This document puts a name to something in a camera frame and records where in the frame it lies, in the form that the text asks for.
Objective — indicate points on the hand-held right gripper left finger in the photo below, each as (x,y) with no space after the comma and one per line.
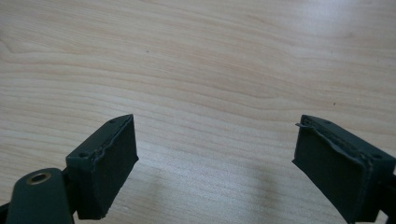
(106,168)

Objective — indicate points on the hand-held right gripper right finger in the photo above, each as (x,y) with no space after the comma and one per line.
(337,169)

